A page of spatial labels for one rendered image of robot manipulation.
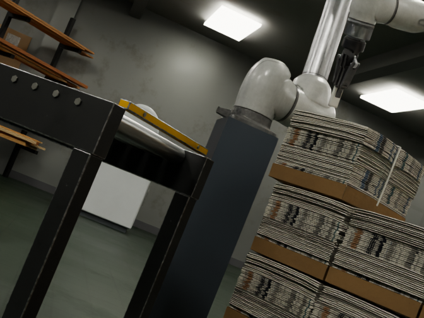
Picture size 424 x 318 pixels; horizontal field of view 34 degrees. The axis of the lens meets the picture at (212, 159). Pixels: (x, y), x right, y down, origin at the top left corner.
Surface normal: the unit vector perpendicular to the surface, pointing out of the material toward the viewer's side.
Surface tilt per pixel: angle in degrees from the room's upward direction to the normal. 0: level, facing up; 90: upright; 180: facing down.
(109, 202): 90
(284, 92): 87
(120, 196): 90
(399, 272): 90
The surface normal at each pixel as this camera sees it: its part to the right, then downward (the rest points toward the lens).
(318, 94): 0.41, -0.11
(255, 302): -0.64, -0.33
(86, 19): 0.21, 0.00
